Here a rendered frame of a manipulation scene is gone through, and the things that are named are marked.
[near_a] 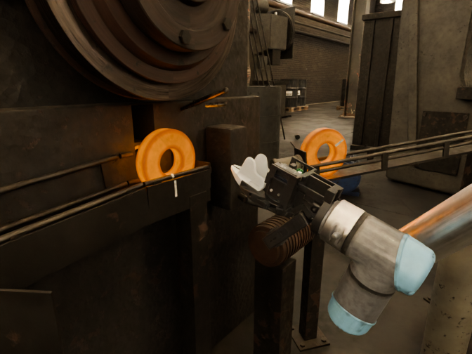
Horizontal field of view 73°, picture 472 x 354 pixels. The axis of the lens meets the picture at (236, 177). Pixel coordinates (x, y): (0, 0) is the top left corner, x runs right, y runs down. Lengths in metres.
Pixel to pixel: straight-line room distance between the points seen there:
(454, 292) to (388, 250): 0.70
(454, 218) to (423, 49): 2.73
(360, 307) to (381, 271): 0.08
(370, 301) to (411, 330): 0.98
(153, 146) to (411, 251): 0.53
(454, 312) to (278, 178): 0.82
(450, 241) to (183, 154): 0.56
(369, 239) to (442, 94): 2.72
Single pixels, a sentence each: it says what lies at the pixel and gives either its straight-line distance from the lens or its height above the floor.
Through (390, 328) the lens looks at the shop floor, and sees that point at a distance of 1.51.
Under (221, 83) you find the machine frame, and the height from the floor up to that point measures 0.92.
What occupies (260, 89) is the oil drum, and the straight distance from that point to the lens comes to 3.38.
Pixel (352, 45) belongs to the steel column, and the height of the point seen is 1.86.
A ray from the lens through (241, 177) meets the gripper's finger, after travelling 0.60.
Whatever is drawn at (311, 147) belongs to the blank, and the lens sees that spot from 1.01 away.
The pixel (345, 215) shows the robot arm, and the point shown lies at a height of 0.72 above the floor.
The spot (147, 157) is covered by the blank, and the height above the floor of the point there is 0.76.
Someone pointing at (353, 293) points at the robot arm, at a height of 0.61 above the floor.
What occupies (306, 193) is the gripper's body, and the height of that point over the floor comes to 0.74.
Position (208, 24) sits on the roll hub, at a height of 1.03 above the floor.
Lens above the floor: 0.92
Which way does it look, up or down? 16 degrees down
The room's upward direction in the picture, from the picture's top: straight up
